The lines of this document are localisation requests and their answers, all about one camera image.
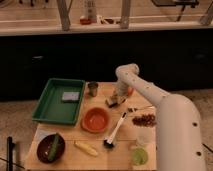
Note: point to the dark brown bowl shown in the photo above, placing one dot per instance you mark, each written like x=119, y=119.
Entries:
x=45, y=146

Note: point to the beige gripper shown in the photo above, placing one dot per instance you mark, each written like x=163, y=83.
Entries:
x=119, y=96

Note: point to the black stand at left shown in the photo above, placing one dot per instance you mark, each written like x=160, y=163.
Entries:
x=10, y=146

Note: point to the yellow corn cob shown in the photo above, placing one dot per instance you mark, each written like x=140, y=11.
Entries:
x=86, y=148

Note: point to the red object on shelf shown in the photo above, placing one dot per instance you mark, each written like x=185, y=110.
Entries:
x=84, y=21

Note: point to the grey sponge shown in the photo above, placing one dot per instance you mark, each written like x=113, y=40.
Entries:
x=70, y=96

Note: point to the wooden black whiteboard eraser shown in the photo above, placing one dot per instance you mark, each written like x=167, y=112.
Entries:
x=115, y=101

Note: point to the red orange bowl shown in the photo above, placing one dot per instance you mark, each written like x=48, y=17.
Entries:
x=95, y=120

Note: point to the green cucumber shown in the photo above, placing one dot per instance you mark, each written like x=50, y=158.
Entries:
x=53, y=149

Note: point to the green plastic tray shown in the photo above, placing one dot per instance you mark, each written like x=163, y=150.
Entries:
x=51, y=109

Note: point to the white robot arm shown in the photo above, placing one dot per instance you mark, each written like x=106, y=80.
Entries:
x=178, y=132

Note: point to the small metal cup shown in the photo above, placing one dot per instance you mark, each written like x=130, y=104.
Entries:
x=93, y=88

